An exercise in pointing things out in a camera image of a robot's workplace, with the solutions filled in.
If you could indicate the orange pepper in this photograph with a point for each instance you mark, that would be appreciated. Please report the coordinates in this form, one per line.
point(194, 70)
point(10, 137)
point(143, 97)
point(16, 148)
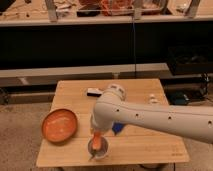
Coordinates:
point(97, 141)

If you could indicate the small white object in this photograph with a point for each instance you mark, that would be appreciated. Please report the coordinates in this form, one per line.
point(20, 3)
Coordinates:
point(152, 99)

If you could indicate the blue cloth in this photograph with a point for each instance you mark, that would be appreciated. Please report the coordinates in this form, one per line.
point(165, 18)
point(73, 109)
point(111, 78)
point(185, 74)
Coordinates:
point(117, 128)

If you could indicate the black box on shelf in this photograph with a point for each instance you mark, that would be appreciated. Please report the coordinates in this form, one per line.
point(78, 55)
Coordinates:
point(186, 60)

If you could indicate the long shelf bench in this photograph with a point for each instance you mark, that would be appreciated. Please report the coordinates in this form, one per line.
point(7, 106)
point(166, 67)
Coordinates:
point(45, 76)

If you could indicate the black and white remote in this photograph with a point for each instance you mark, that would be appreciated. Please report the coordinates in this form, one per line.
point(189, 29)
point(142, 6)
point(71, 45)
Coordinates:
point(94, 92)

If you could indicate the orange round bowl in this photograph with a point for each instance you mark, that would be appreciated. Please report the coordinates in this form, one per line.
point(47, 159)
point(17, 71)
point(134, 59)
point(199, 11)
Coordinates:
point(59, 125)

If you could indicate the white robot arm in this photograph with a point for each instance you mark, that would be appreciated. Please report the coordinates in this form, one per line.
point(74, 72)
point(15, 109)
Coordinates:
point(195, 122)

